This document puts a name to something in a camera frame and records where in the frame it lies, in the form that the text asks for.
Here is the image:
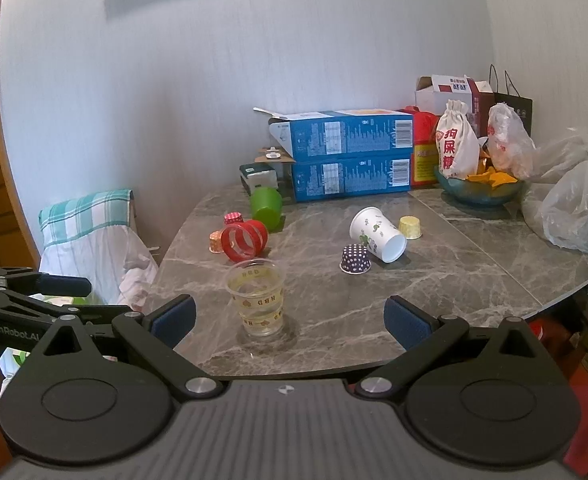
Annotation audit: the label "green plastic cup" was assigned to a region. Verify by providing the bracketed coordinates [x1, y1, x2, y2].
[250, 186, 284, 233]

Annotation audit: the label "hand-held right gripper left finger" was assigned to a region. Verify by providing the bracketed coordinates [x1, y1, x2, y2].
[34, 293, 223, 404]

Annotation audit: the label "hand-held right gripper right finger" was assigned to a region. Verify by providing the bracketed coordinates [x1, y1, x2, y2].
[353, 295, 550, 404]

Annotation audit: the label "blue carton box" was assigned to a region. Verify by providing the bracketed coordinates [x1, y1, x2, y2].
[290, 148, 414, 204]
[252, 106, 415, 159]

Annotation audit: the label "white printed paper cup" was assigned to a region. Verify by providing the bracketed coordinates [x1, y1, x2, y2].
[349, 206, 408, 264]

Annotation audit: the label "brown cardboard piece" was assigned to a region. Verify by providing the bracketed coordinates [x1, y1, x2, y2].
[253, 145, 298, 167]

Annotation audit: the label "green checked towel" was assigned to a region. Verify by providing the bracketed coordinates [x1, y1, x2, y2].
[37, 188, 136, 249]

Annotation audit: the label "red transparent cup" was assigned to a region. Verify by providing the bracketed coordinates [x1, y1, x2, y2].
[220, 219, 269, 263]

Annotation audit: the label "clear plastic bag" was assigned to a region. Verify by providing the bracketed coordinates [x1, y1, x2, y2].
[528, 127, 588, 183]
[521, 146, 588, 254]

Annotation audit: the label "purple dotted cupcake liner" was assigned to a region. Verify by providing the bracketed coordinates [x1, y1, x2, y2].
[339, 243, 373, 275]

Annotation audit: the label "white red-print plastic bag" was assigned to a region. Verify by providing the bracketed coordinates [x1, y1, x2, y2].
[487, 102, 538, 181]

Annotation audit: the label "white and red carton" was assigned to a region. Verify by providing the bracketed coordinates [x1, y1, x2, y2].
[414, 74, 496, 137]

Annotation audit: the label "clear plastic cup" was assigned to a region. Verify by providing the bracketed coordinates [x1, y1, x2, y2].
[226, 258, 287, 339]

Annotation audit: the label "red gift box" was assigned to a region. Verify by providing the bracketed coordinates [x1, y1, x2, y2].
[400, 105, 441, 189]

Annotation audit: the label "white cloth drawstring pouch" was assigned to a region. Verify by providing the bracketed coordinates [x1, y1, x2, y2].
[434, 99, 481, 181]

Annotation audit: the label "teal glass bowl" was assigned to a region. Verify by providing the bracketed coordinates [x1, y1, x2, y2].
[433, 164, 526, 207]

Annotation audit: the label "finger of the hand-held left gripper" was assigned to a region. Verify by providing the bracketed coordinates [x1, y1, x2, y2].
[0, 266, 93, 299]
[0, 286, 77, 320]

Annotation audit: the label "orange snack packets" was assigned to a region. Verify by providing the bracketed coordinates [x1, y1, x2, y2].
[465, 137, 519, 187]

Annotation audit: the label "dark paper shopping bag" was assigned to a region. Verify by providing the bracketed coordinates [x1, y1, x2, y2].
[488, 64, 534, 137]

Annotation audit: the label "yellow cupcake liner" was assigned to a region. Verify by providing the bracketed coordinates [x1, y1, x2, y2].
[398, 215, 422, 240]

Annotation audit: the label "dark green tissue pack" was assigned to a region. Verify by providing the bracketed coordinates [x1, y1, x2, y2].
[238, 162, 280, 196]

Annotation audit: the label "white cloth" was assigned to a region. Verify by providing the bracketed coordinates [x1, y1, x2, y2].
[40, 222, 161, 312]

